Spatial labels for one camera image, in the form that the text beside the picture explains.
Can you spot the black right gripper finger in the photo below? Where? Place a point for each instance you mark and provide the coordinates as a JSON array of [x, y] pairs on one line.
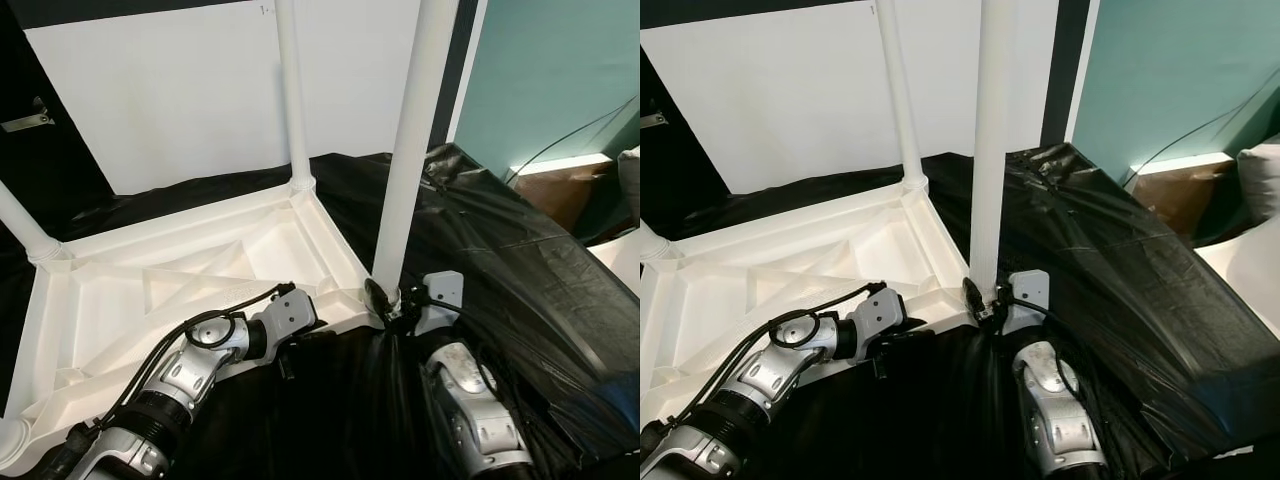
[[973, 295], [380, 297]]

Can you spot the white plastic table top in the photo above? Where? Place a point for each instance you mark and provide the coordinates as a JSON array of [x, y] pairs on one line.
[[740, 300], [120, 300]]

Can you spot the white tapered table leg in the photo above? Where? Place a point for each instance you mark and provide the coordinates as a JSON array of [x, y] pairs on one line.
[[656, 243], [293, 80], [12, 445], [30, 225], [900, 80], [415, 120], [993, 120]]

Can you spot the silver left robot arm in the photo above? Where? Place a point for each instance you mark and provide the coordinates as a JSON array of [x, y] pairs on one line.
[[775, 370], [190, 370]]

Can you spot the black plastic table cover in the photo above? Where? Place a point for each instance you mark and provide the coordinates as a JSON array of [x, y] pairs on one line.
[[560, 290], [1170, 300]]

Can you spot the brown wooden furniture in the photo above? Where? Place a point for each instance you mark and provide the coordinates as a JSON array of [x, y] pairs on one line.
[[1185, 200], [565, 195]]

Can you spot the grey cushion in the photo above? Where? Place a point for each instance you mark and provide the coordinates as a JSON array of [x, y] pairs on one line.
[[1262, 180], [631, 180]]

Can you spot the teal glass panel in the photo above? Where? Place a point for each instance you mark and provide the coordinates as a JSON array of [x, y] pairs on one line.
[[560, 60], [1180, 60]]

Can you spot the black door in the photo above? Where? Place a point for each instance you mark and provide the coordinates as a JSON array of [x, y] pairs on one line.
[[670, 170], [40, 160]]

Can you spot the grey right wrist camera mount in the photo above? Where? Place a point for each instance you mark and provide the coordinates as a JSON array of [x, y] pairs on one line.
[[1030, 290], [443, 290]]

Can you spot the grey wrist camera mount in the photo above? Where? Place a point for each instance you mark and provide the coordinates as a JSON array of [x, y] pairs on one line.
[[1030, 290], [443, 290], [880, 312], [292, 312]]

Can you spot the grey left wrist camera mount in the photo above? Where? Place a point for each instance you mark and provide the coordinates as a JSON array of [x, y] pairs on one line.
[[880, 312], [292, 312]]

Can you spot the black wall pillar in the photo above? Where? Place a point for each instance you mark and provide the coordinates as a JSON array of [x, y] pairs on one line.
[[1062, 60], [462, 60]]

